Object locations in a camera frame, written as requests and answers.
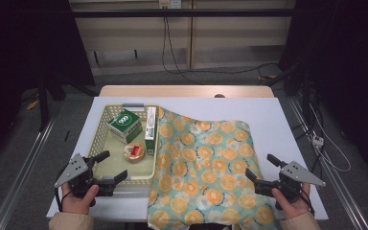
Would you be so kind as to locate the metal floor rail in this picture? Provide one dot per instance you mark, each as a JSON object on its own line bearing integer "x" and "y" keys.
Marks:
{"x": 338, "y": 185}
{"x": 22, "y": 172}

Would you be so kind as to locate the round tin with red label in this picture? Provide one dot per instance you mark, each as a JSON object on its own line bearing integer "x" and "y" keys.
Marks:
{"x": 134, "y": 152}

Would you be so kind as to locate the square green and white box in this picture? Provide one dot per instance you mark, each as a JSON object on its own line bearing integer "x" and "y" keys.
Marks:
{"x": 124, "y": 125}

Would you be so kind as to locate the person's left hand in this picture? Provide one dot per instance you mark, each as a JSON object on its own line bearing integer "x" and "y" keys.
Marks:
{"x": 76, "y": 204}

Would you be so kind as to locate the orange slice print bag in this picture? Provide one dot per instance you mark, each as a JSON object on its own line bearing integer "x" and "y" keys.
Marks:
{"x": 204, "y": 166}

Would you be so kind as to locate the person's right hand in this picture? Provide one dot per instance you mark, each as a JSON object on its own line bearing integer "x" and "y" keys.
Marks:
{"x": 295, "y": 209}

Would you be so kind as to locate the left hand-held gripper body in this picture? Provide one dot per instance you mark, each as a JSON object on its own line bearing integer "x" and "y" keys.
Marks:
{"x": 73, "y": 169}

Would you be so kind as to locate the narrow green and white box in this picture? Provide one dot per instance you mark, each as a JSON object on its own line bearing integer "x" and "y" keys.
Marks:
{"x": 150, "y": 127}

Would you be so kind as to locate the black horizontal bar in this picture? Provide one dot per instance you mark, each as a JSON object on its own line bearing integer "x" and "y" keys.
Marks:
{"x": 179, "y": 13}

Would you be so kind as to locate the white wall socket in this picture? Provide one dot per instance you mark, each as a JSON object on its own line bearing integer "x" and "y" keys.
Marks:
{"x": 170, "y": 3}

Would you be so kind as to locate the black curtain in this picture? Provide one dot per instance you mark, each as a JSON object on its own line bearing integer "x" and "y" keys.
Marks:
{"x": 348, "y": 48}
{"x": 22, "y": 48}

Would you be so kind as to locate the white power strip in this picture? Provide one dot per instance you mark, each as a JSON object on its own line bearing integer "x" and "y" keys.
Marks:
{"x": 317, "y": 140}

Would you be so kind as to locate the pale green perforated plastic basket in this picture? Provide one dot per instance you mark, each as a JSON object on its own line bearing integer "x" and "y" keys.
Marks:
{"x": 115, "y": 150}

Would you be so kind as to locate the person's dark clothing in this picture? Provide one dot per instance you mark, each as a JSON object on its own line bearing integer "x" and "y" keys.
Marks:
{"x": 209, "y": 227}

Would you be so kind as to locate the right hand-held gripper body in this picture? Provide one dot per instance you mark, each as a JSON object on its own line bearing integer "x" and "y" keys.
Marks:
{"x": 300, "y": 175}

